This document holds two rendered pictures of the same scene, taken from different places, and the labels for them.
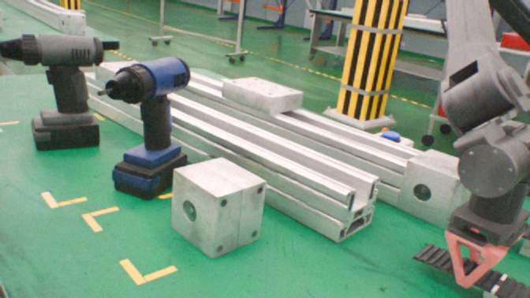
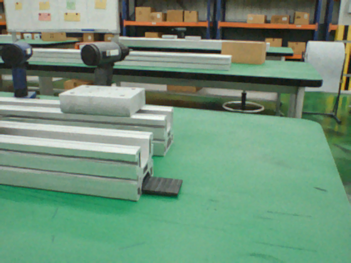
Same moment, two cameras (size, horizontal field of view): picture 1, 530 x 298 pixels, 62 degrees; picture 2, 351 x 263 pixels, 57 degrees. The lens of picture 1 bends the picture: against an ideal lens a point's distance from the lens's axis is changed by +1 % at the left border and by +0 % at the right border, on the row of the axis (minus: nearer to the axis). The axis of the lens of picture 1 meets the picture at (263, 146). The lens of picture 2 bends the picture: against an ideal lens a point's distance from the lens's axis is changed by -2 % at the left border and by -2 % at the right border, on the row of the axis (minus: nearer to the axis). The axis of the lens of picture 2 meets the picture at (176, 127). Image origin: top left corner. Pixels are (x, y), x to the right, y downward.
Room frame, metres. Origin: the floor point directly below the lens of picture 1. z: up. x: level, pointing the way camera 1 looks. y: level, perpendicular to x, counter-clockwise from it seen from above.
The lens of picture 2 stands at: (1.75, 0.11, 1.05)
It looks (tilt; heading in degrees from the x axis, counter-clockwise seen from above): 18 degrees down; 150
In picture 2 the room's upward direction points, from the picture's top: 1 degrees clockwise
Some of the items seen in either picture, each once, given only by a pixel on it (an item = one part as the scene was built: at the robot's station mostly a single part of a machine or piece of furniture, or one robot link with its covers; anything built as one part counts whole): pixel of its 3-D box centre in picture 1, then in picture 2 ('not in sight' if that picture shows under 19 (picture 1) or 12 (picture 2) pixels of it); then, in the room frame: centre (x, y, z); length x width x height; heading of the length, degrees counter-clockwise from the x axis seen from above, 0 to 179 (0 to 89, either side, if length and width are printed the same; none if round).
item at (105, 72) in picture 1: (132, 82); (104, 105); (1.04, 0.33, 0.87); 0.16 x 0.11 x 0.07; 49
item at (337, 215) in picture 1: (196, 132); (11, 119); (0.88, 0.14, 0.82); 0.80 x 0.10 x 0.09; 49
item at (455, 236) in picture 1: (475, 251); not in sight; (0.49, -0.28, 0.85); 0.07 x 0.07 x 0.09; 48
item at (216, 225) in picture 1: (223, 202); not in sight; (0.58, 0.05, 0.83); 0.11 x 0.10 x 0.10; 137
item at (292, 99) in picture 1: (261, 99); not in sight; (1.02, 0.02, 0.87); 0.16 x 0.11 x 0.07; 49
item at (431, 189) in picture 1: (439, 184); not in sight; (0.74, -0.33, 0.83); 0.12 x 0.09 x 0.10; 139
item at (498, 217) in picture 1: (496, 199); not in sight; (0.50, -0.29, 0.92); 0.10 x 0.07 x 0.07; 138
